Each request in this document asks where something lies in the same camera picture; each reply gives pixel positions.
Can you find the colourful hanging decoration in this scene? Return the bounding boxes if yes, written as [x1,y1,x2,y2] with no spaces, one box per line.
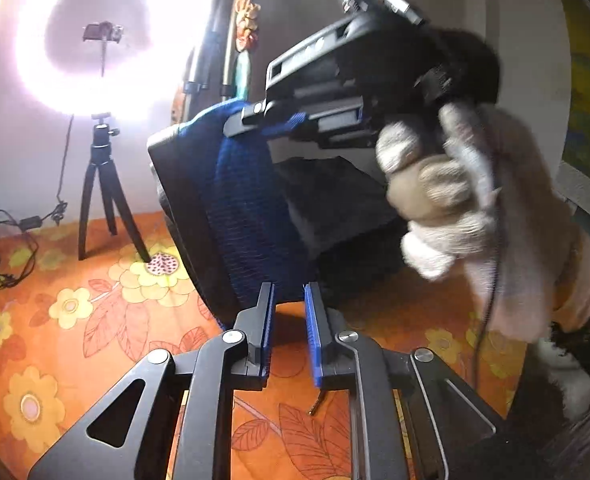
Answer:
[227,0,263,101]

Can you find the blue striped pants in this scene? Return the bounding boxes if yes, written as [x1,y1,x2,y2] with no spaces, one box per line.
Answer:
[147,100,326,331]

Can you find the small black tripod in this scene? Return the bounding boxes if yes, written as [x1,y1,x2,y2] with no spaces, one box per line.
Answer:
[77,111,152,263]

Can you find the stack of dark folded clothes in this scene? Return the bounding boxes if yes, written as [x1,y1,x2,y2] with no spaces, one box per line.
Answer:
[275,156,416,286]

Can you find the orange floral bedsheet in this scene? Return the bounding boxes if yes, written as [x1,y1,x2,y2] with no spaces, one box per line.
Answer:
[0,210,526,480]

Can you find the silver folded tripod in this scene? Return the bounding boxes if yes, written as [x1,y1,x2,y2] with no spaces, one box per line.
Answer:
[182,0,238,111]

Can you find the black phone holder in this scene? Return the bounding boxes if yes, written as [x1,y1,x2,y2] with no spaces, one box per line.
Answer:
[82,21,124,43]

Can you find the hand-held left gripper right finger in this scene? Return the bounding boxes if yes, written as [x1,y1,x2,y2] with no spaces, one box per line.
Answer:
[303,281,498,480]

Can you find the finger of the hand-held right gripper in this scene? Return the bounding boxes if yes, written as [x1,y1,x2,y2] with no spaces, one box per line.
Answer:
[295,121,382,150]
[223,100,363,138]

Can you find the ring light cable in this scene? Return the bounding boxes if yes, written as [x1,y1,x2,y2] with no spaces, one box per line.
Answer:
[20,115,76,228]

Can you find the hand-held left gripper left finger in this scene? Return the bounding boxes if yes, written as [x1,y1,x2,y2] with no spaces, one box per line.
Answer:
[27,281,276,480]

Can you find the person's right hand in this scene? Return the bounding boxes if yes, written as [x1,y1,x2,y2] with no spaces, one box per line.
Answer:
[377,102,576,343]

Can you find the person's right forearm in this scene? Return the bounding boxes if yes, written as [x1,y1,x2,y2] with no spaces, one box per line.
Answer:
[512,232,590,431]

